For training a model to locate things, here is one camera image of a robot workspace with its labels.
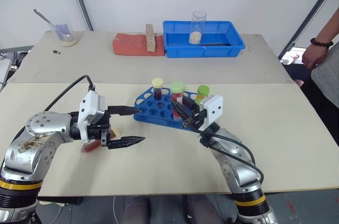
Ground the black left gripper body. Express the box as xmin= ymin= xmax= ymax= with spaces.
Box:
xmin=86 ymin=109 xmax=112 ymax=148

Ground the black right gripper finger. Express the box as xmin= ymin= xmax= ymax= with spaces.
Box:
xmin=182 ymin=97 xmax=200 ymax=112
xmin=169 ymin=98 xmax=192 ymax=124

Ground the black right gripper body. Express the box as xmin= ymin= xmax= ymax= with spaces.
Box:
xmin=182 ymin=109 xmax=208 ymax=131

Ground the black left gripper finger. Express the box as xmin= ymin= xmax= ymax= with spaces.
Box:
xmin=106 ymin=105 xmax=142 ymax=117
xmin=107 ymin=136 xmax=147 ymax=151

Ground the cream-capped red test tube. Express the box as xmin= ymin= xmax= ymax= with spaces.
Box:
xmin=81 ymin=126 xmax=123 ymax=154

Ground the green-capped red test tube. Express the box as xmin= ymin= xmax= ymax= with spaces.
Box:
xmin=169 ymin=81 xmax=186 ymax=120

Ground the green-capped orange test tube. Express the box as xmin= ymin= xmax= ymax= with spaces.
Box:
xmin=195 ymin=85 xmax=211 ymax=104

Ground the blue test tube rack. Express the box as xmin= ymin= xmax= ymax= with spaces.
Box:
xmin=133 ymin=87 xmax=210 ymax=130

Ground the yellow-capped dark red test tube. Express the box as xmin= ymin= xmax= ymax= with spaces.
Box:
xmin=151 ymin=77 xmax=165 ymax=102

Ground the bystander's bare hand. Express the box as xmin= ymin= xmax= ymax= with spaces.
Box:
xmin=301 ymin=43 xmax=329 ymax=70

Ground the blue plastic bin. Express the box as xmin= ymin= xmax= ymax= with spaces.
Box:
xmin=162 ymin=20 xmax=246 ymax=59

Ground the red cloth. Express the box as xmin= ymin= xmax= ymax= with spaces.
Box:
xmin=112 ymin=32 xmax=166 ymax=57

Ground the clear plastic cup with grain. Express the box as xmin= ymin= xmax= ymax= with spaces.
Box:
xmin=188 ymin=11 xmax=207 ymax=46

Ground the wooden block with holes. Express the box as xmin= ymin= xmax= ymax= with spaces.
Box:
xmin=145 ymin=23 xmax=157 ymax=53

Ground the glass beaker with grain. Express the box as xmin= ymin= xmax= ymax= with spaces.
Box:
xmin=47 ymin=20 xmax=78 ymax=48

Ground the bystander's grey clothing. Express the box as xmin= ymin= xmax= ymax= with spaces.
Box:
xmin=310 ymin=46 xmax=339 ymax=109

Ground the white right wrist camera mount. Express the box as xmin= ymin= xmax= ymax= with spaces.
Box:
xmin=198 ymin=94 xmax=224 ymax=131

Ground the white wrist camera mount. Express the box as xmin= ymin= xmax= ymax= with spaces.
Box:
xmin=77 ymin=91 xmax=107 ymax=143
xmin=198 ymin=94 xmax=224 ymax=131

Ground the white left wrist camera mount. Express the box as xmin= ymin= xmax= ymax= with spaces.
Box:
xmin=77 ymin=91 xmax=107 ymax=143

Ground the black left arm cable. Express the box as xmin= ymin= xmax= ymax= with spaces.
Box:
xmin=43 ymin=75 xmax=96 ymax=112

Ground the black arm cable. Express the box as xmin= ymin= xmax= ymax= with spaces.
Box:
xmin=43 ymin=75 xmax=96 ymax=112
xmin=185 ymin=122 xmax=265 ymax=191

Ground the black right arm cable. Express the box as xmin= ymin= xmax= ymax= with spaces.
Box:
xmin=185 ymin=122 xmax=265 ymax=191

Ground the thin white cable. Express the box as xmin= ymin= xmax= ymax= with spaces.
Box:
xmin=50 ymin=202 xmax=67 ymax=224

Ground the dark bead bracelet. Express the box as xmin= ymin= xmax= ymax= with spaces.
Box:
xmin=310 ymin=37 xmax=334 ymax=49

